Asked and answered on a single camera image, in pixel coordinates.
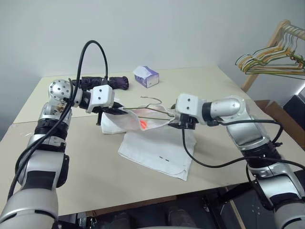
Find dark rounded shape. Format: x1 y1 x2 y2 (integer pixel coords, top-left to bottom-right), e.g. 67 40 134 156
166 207 191 229

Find grey wire hanger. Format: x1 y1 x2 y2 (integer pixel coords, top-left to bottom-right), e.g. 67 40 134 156
123 95 176 121

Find white shorts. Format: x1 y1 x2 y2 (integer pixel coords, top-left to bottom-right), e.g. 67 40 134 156
101 104 196 181

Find purple tissue box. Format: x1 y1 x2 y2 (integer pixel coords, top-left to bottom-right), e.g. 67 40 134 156
132 65 160 89

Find white tissue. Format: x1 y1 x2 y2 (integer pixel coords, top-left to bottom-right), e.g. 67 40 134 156
132 65 150 77

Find folded black purple umbrella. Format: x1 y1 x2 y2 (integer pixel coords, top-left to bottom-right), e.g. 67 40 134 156
71 75 130 91

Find brown cardboard box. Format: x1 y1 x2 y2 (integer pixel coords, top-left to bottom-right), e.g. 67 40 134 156
254 99 290 125

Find long looping black right cable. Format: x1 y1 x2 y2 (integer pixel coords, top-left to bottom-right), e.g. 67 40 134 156
181 127 305 169

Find light wooden slat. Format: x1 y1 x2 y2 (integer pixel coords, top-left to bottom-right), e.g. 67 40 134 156
229 201 244 229

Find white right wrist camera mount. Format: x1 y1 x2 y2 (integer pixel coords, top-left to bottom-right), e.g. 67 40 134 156
175 93 206 120

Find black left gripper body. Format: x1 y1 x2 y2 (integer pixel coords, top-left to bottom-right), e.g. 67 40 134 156
94 104 108 126

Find bunch of coloured hangers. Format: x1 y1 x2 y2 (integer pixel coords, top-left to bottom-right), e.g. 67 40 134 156
239 26 305 74

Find short black right cable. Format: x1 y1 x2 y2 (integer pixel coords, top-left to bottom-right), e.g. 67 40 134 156
206 120 284 146

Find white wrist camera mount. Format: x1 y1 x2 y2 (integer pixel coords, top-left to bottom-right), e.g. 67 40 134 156
86 85 116 114
175 93 206 120

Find black metal table frame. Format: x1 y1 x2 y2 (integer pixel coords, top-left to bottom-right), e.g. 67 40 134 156
57 183 253 229

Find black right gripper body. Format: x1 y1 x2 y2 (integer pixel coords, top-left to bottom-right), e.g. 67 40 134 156
177 114 198 130

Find wooden clothes rack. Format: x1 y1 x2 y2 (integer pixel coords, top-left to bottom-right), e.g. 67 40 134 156
241 20 305 93

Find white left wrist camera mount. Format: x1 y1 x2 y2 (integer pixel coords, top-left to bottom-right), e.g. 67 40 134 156
86 85 116 114

